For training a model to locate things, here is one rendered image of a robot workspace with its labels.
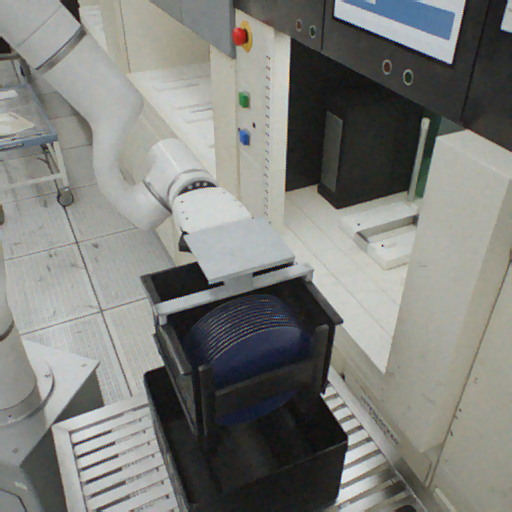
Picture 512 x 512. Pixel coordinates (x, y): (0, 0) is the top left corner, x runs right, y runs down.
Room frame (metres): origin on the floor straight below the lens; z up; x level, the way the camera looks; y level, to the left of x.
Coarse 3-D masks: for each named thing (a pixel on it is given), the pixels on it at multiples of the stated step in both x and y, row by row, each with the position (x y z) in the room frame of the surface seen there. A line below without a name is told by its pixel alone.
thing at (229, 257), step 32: (256, 224) 0.62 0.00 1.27; (224, 256) 0.54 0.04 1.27; (256, 256) 0.55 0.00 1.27; (288, 256) 0.55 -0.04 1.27; (160, 288) 0.63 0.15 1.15; (192, 288) 0.65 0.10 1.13; (224, 288) 0.57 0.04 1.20; (256, 288) 0.58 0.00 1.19; (288, 288) 0.65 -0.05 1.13; (160, 320) 0.52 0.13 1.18; (192, 320) 0.65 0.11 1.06; (320, 320) 0.56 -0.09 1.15; (160, 352) 0.58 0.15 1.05; (320, 352) 0.52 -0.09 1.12; (192, 384) 0.44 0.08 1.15; (256, 384) 0.48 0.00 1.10; (288, 384) 0.50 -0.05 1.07; (320, 384) 0.53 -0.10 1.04; (192, 416) 0.45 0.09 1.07; (288, 416) 0.52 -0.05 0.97
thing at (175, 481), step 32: (160, 384) 0.65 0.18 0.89; (160, 416) 0.65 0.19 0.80; (320, 416) 0.58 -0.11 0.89; (160, 448) 0.58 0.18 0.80; (192, 448) 0.59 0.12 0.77; (224, 448) 0.59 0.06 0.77; (256, 448) 0.59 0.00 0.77; (288, 448) 0.59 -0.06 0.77; (320, 448) 0.57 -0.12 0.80; (192, 480) 0.53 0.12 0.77; (224, 480) 0.53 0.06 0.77; (256, 480) 0.43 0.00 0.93; (288, 480) 0.46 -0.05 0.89; (320, 480) 0.48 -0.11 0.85
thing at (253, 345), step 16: (256, 336) 0.50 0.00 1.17; (272, 336) 0.51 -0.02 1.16; (288, 336) 0.52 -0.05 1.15; (304, 336) 0.53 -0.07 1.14; (224, 352) 0.48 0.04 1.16; (240, 352) 0.49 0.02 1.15; (256, 352) 0.50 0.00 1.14; (272, 352) 0.51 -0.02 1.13; (288, 352) 0.53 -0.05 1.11; (304, 352) 0.54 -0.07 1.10; (224, 368) 0.48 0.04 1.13; (240, 368) 0.49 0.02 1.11; (256, 368) 0.50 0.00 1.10; (272, 368) 0.52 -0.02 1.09; (224, 384) 0.49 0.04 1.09; (272, 400) 0.52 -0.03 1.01; (288, 400) 0.53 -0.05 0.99; (224, 416) 0.49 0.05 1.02; (240, 416) 0.50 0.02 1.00; (256, 416) 0.51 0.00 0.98
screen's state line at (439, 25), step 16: (352, 0) 0.90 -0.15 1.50; (368, 0) 0.87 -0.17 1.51; (384, 0) 0.83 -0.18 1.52; (400, 0) 0.80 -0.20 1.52; (384, 16) 0.83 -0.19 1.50; (400, 16) 0.79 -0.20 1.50; (416, 16) 0.77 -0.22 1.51; (432, 16) 0.74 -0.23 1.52; (448, 16) 0.71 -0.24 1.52; (432, 32) 0.73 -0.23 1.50; (448, 32) 0.71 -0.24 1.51
